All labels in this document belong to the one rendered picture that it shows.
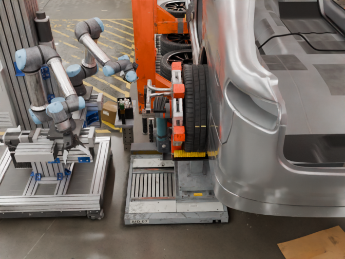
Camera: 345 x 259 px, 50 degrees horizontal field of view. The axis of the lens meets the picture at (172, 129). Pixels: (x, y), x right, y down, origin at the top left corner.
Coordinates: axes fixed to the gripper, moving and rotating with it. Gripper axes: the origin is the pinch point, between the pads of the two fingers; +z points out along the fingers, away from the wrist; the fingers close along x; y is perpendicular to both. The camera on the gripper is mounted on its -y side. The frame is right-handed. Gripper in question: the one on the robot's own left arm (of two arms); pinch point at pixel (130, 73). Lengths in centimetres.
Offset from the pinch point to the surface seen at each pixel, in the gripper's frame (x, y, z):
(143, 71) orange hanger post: 9.7, -7.0, 11.8
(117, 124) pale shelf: 13, 46, 32
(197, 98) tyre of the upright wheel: 44, -6, -59
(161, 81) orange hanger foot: 28.3, -7.0, 20.0
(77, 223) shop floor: 18, 127, -10
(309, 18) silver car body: 171, -166, 136
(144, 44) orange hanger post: -0.7, -25.4, 1.3
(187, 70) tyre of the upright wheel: 32, -21, -43
